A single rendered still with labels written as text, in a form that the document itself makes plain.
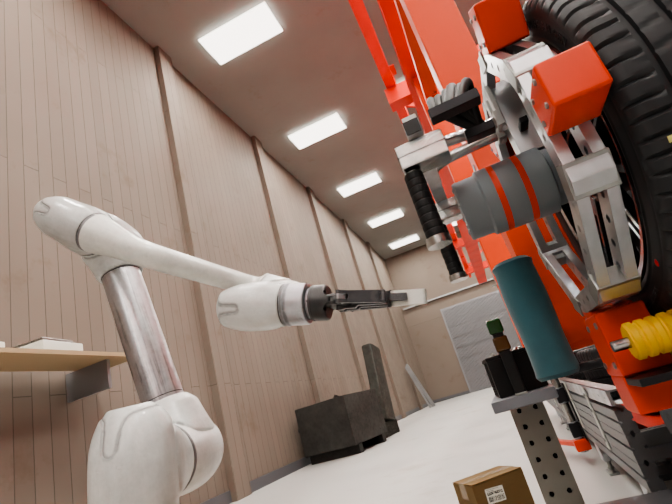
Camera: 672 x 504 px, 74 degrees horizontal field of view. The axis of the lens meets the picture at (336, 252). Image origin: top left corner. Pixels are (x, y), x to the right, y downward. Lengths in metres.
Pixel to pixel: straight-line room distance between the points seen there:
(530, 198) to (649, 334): 0.31
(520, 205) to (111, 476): 0.90
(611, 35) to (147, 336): 1.11
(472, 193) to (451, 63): 0.88
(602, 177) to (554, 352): 0.42
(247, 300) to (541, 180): 0.62
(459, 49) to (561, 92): 1.13
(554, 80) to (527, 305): 0.50
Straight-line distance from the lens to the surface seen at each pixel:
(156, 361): 1.22
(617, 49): 0.75
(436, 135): 0.85
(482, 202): 0.93
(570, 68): 0.70
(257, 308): 0.93
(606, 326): 0.90
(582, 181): 0.73
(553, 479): 1.58
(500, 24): 0.94
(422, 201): 0.81
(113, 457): 0.98
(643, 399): 0.91
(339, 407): 6.64
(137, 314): 1.26
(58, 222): 1.25
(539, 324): 1.02
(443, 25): 1.86
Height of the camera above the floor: 0.53
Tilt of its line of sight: 20 degrees up
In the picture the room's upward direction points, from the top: 16 degrees counter-clockwise
